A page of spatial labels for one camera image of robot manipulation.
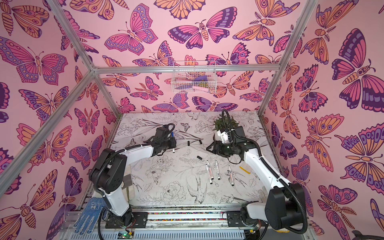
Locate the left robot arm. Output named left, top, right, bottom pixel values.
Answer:
left=89, top=123, right=177, bottom=220

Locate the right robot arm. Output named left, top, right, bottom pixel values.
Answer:
left=206, top=110, right=309, bottom=235

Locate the potted green plant white pot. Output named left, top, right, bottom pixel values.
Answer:
left=213, top=116, right=240, bottom=143

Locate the white work glove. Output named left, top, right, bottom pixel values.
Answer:
left=275, top=228, right=290, bottom=233

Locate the green circuit board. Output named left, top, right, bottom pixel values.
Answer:
left=117, top=232, right=134, bottom=240

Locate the blue knit glove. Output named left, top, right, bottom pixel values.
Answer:
left=74, top=198, right=106, bottom=236

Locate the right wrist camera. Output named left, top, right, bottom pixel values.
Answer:
left=215, top=130, right=232, bottom=144

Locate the white wire basket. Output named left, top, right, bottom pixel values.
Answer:
left=170, top=61, right=218, bottom=94

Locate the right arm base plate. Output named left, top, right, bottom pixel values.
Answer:
left=226, top=211, right=248, bottom=228

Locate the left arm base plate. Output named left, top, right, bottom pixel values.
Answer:
left=106, top=212, right=149, bottom=229

